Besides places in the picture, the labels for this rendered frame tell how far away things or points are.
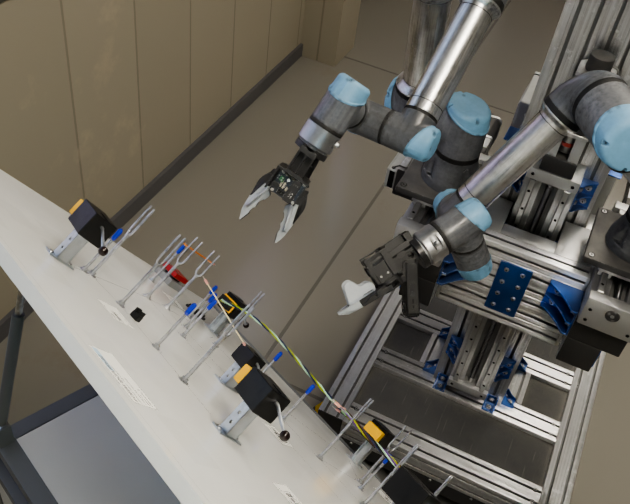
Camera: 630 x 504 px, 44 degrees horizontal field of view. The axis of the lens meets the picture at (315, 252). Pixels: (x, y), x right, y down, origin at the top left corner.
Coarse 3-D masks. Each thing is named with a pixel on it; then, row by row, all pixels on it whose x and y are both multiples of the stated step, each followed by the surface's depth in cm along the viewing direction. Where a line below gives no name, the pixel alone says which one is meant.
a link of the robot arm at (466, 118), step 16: (464, 96) 192; (448, 112) 189; (464, 112) 187; (480, 112) 189; (448, 128) 190; (464, 128) 188; (480, 128) 189; (448, 144) 193; (464, 144) 191; (480, 144) 193; (464, 160) 194
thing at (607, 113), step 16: (608, 80) 148; (592, 96) 147; (608, 96) 145; (624, 96) 144; (576, 112) 151; (592, 112) 146; (608, 112) 142; (624, 112) 141; (592, 128) 145; (608, 128) 141; (624, 128) 140; (592, 144) 147; (608, 144) 142; (624, 144) 142; (608, 160) 144; (624, 160) 144
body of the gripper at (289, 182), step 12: (300, 144) 152; (300, 156) 153; (312, 156) 150; (324, 156) 153; (276, 168) 151; (288, 168) 151; (300, 168) 153; (276, 180) 154; (288, 180) 152; (300, 180) 151; (276, 192) 153; (288, 192) 152; (300, 192) 154
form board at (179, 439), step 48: (0, 192) 120; (0, 240) 96; (48, 240) 117; (48, 288) 95; (96, 288) 115; (144, 288) 147; (96, 336) 94; (144, 336) 113; (192, 336) 143; (240, 336) 195; (96, 384) 83; (144, 384) 92; (192, 384) 111; (144, 432) 79; (192, 432) 91; (192, 480) 77; (240, 480) 89; (288, 480) 107; (336, 480) 134
